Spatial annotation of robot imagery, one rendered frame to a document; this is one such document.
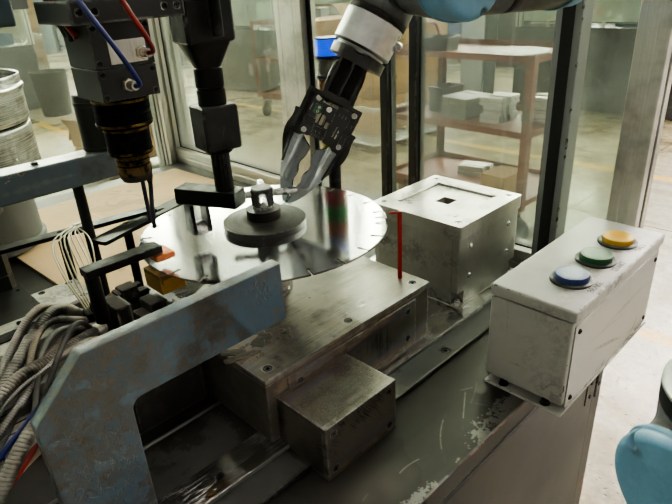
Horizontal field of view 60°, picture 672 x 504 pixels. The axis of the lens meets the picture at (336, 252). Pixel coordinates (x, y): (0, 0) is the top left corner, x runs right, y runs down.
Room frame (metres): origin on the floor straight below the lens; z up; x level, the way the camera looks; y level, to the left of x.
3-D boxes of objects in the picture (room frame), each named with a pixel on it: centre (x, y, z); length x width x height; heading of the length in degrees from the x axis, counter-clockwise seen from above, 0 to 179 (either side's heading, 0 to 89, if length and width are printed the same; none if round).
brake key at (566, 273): (0.62, -0.29, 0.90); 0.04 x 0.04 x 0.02
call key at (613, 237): (0.71, -0.39, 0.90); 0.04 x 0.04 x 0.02
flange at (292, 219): (0.72, 0.09, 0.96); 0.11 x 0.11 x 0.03
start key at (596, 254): (0.67, -0.34, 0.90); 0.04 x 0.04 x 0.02
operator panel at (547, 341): (0.68, -0.33, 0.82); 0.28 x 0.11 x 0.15; 134
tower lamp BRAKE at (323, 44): (1.01, -0.01, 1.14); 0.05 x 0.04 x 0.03; 44
